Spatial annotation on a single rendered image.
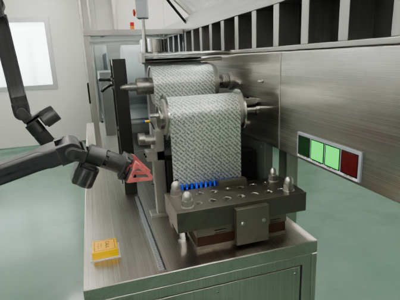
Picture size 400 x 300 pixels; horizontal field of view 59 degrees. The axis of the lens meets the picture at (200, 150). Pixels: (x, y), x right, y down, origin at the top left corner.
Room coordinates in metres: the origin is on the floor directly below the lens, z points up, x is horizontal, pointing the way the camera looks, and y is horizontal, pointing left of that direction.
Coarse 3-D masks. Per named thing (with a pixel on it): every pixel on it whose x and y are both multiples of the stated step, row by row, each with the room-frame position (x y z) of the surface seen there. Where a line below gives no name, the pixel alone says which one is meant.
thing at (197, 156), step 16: (176, 144) 1.07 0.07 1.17; (192, 144) 1.08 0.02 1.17; (208, 144) 1.10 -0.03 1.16; (224, 144) 1.12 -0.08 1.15; (240, 144) 1.13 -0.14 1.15; (176, 160) 1.07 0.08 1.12; (192, 160) 1.08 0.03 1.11; (208, 160) 1.10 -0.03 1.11; (224, 160) 1.12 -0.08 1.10; (240, 160) 1.13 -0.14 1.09; (176, 176) 1.07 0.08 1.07; (192, 176) 1.08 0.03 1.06; (208, 176) 1.10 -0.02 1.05; (224, 176) 1.12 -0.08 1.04
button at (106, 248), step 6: (102, 240) 0.93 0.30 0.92; (108, 240) 0.93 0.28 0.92; (114, 240) 0.93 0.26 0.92; (96, 246) 0.90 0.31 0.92; (102, 246) 0.90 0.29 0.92; (108, 246) 0.89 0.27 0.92; (114, 246) 0.89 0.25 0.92; (96, 252) 0.87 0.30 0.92; (102, 252) 0.87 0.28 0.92; (108, 252) 0.87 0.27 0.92; (114, 252) 0.88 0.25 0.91; (96, 258) 0.86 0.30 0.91
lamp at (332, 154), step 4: (328, 148) 0.83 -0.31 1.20; (332, 148) 0.81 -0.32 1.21; (328, 152) 0.83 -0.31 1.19; (332, 152) 0.81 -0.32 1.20; (336, 152) 0.80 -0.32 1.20; (328, 156) 0.83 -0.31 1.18; (332, 156) 0.81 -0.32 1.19; (336, 156) 0.80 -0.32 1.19; (328, 160) 0.83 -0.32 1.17; (332, 160) 0.81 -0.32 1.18; (336, 160) 0.80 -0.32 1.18; (328, 164) 0.83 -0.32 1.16; (332, 164) 0.81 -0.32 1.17; (336, 164) 0.80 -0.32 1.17; (336, 168) 0.80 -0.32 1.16
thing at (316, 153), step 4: (312, 140) 0.89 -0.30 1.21; (312, 144) 0.89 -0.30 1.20; (316, 144) 0.87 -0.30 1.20; (320, 144) 0.86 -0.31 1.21; (312, 148) 0.89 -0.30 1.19; (316, 148) 0.87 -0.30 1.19; (320, 148) 0.86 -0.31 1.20; (312, 152) 0.89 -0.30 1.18; (316, 152) 0.87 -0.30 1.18; (320, 152) 0.86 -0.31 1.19; (312, 156) 0.89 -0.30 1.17; (316, 156) 0.87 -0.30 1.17; (320, 156) 0.86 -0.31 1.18; (316, 160) 0.87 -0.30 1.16; (320, 160) 0.86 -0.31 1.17
